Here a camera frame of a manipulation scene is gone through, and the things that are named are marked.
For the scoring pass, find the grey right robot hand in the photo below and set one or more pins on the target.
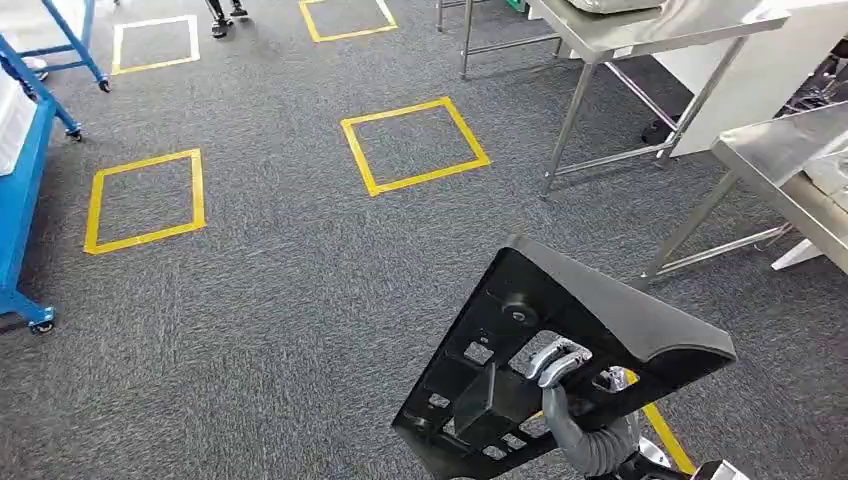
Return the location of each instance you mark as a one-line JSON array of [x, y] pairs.
[[560, 361]]

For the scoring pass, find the black plastic panel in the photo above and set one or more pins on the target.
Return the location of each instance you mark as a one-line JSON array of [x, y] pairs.
[[596, 298]]

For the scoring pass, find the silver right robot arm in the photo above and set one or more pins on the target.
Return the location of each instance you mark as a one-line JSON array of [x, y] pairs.
[[613, 452]]

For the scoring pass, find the yellow tape floor square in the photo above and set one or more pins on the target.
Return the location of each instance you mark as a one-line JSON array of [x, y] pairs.
[[416, 180], [348, 34]]

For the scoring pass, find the steel table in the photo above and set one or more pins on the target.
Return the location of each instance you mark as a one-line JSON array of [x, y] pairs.
[[636, 33], [440, 16], [782, 149]]

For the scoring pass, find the white cabinet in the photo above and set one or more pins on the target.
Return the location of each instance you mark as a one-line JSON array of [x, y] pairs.
[[748, 86]]

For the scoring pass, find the grey bag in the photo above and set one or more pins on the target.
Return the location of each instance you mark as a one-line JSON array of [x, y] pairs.
[[616, 5]]

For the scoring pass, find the blue wheeled cart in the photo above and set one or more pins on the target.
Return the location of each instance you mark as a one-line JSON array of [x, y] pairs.
[[20, 212], [73, 40]]

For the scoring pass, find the white plastic bin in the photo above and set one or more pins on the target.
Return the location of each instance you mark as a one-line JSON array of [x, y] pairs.
[[13, 126]]

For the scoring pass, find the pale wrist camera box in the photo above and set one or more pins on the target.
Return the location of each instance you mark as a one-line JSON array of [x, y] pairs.
[[722, 472]]

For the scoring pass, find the white bracket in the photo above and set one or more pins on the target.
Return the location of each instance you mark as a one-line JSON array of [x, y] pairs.
[[798, 255]]

